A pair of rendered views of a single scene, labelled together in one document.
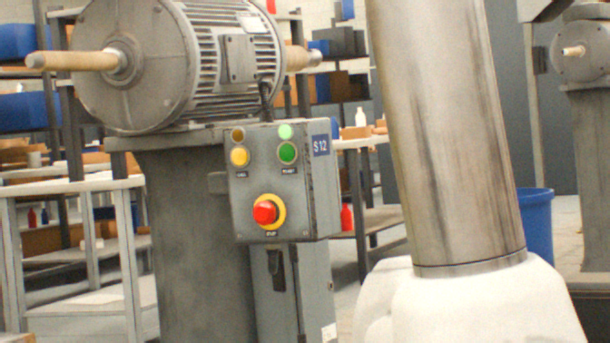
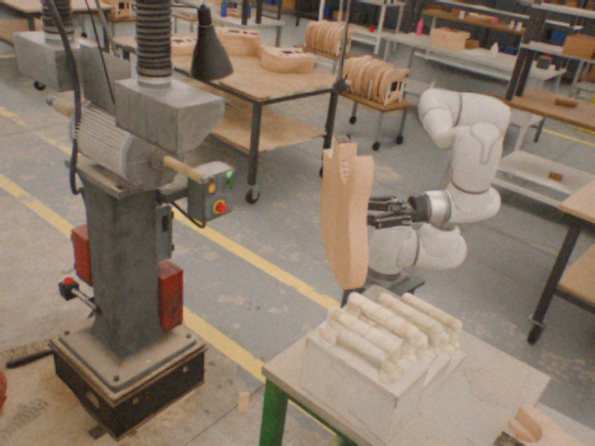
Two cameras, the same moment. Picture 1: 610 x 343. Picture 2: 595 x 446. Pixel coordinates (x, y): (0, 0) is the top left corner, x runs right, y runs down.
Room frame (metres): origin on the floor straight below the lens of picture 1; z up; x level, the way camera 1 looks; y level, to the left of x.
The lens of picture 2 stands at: (1.35, 1.87, 2.00)
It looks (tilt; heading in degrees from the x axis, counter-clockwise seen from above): 29 degrees down; 278
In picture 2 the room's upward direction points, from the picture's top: 7 degrees clockwise
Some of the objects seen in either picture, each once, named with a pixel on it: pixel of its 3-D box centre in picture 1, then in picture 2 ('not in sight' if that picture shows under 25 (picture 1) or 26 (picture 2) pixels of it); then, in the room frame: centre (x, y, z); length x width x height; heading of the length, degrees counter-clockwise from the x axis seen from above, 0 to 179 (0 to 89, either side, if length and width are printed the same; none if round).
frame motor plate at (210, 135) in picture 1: (210, 132); (118, 169); (2.31, 0.17, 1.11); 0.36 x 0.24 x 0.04; 152
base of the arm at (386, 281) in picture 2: not in sight; (379, 268); (1.27, -0.13, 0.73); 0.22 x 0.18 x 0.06; 144
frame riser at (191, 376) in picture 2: not in sight; (130, 361); (2.31, 0.17, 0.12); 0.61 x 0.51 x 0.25; 62
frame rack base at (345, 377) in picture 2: not in sight; (362, 375); (1.29, 0.85, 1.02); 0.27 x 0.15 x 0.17; 152
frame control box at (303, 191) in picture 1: (289, 194); (193, 193); (2.06, 0.03, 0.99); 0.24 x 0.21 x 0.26; 152
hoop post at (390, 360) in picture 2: not in sight; (390, 364); (1.24, 0.93, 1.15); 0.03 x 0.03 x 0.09
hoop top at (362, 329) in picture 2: not in sight; (363, 330); (1.32, 0.89, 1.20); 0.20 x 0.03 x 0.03; 151
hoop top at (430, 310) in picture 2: not in sight; (430, 310); (1.12, 0.54, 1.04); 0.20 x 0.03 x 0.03; 151
